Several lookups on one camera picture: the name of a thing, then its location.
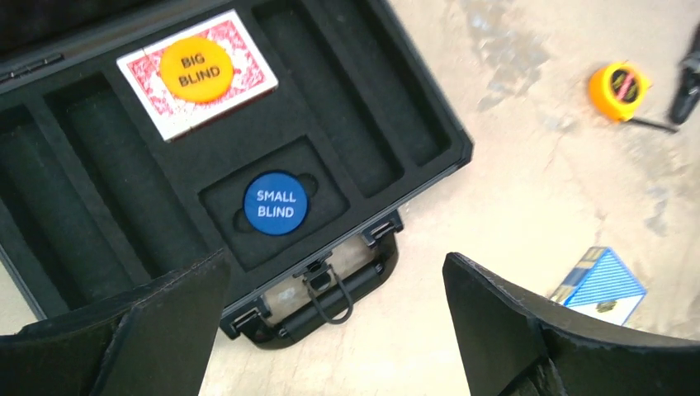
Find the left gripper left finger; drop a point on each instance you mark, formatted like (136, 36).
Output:
(153, 340)

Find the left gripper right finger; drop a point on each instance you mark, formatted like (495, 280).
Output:
(515, 342)

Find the blue playing card deck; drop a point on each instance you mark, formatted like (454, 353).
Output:
(601, 286)

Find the blue small blind button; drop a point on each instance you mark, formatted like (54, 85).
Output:
(275, 203)

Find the orange big blind button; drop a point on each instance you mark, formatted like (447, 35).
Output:
(196, 70)

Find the red playing card deck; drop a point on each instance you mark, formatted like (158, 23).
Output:
(174, 117)

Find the black poker set case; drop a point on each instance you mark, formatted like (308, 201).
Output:
(94, 202)

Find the yellow tape measure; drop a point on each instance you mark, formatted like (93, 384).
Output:
(617, 90)

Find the black handled pliers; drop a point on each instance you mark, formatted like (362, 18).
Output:
(687, 96)

